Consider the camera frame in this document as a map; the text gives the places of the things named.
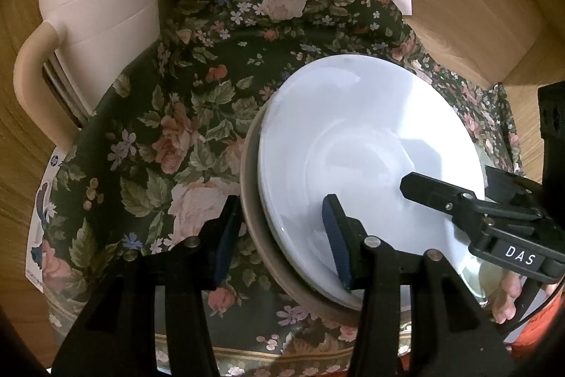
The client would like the person's right hand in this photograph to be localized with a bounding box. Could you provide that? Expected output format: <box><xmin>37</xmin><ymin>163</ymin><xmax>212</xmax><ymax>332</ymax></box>
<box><xmin>489</xmin><ymin>272</ymin><xmax>558</xmax><ymax>325</ymax></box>

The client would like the white plate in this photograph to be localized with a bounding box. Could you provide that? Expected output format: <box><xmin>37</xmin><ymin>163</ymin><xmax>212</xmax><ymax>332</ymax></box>
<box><xmin>258</xmin><ymin>54</ymin><xmax>484</xmax><ymax>310</ymax></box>

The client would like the stitch cartoon mousepad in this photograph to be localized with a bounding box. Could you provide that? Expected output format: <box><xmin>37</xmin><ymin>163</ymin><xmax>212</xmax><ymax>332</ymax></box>
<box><xmin>25</xmin><ymin>147</ymin><xmax>66</xmax><ymax>293</ymax></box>

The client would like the floral dark tablecloth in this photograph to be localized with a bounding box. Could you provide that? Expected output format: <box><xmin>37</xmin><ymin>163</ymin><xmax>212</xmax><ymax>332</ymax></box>
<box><xmin>41</xmin><ymin>0</ymin><xmax>523</xmax><ymax>376</ymax></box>

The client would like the mint green plate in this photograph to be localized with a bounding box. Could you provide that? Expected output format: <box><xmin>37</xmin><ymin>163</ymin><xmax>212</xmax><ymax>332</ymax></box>
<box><xmin>460</xmin><ymin>254</ymin><xmax>504</xmax><ymax>307</ymax></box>

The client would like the dark purple plate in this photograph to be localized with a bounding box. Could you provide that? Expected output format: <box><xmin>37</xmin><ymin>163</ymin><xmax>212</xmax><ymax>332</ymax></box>
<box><xmin>239</xmin><ymin>105</ymin><xmax>360</xmax><ymax>326</ymax></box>

